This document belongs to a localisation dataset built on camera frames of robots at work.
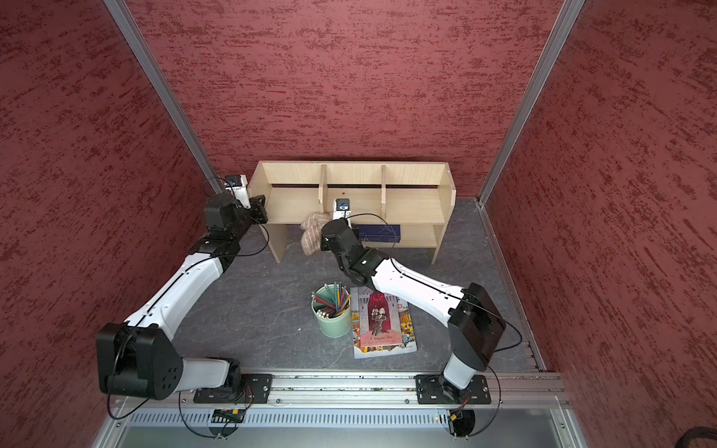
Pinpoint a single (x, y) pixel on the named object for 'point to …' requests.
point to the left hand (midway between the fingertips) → (262, 201)
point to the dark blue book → (379, 232)
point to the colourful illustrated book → (381, 325)
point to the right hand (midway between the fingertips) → (331, 227)
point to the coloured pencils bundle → (330, 301)
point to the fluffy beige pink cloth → (312, 226)
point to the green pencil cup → (334, 327)
